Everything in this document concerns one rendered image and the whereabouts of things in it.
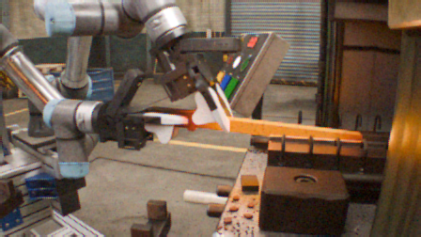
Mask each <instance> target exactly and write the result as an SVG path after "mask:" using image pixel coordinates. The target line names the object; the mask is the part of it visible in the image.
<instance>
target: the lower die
mask: <svg viewBox="0 0 421 237"><path fill-rule="evenodd" d="M348 131H354V132H359V133H360V134H361V135H369V136H385V137H390V135H391V133H387V132H378V131H373V132H369V131H359V130H348ZM308 138H309V137H301V136H291V135H286V140H285V155H284V163H285V167H288V168H291V167H295V168H302V169H305V166H306V165H307V156H308V149H309V145H308V144H307V143H308ZM313 141H314V145H313V155H312V162H311V164H312V168H313V169H316V170H330V171H332V170H333V167H334V164H335V157H336V150H337V147H336V146H334V143H335V139H329V138H320V137H316V138H313ZM360 142H361V141H355V140H347V139H340V143H341V151H340V156H339V162H338V166H339V171H341V172H346V171H348V172H353V173H355V172H359V168H361V166H362V161H363V156H364V147H363V148H362V149H360ZM385 144H386V142H372V141H367V145H368V155H367V158H366V173H371V174H376V173H379V174H383V171H384V167H385V162H386V158H387V151H388V150H386V149H385V148H384V147H385ZM281 146H282V135H272V134H270V141H269V145H268V158H267V166H278V163H279V162H280V157H281ZM348 190H349V189H348ZM349 193H350V196H351V197H354V198H379V196H380V193H381V191H371V190H354V189H350V190H349Z"/></svg>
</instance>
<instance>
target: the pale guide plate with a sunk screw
mask: <svg viewBox="0 0 421 237"><path fill-rule="evenodd" d="M388 3H389V6H388V7H389V9H388V26H389V28H390V29H399V30H410V29H412V30H413V29H419V28H421V0H389V2H388Z"/></svg>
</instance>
